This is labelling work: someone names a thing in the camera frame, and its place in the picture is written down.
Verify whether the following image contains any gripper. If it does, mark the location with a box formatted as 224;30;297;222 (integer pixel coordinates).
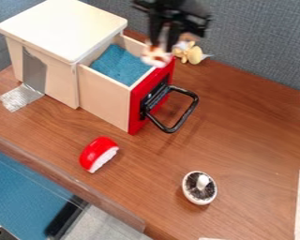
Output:
132;0;213;53

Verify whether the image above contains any white and orange toy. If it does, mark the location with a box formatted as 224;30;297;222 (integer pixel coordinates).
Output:
138;42;175;68

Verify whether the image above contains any drawer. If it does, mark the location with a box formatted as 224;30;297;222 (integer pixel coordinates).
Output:
76;33;201;136

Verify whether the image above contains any yellow plush toy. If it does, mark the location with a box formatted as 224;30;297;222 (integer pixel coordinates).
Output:
171;39;216;66

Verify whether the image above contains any blue cloth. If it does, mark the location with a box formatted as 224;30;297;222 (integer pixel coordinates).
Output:
88;43;153;87

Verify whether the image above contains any cabinet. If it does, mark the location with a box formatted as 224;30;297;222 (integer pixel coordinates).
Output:
0;0;129;110

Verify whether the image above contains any silver tape strip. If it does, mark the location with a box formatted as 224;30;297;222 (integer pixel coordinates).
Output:
0;46;49;113

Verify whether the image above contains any red toy sushi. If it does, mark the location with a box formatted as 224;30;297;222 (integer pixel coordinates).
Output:
78;136;120;174

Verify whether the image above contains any toy mushroom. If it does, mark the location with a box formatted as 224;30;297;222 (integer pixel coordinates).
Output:
181;170;219;206

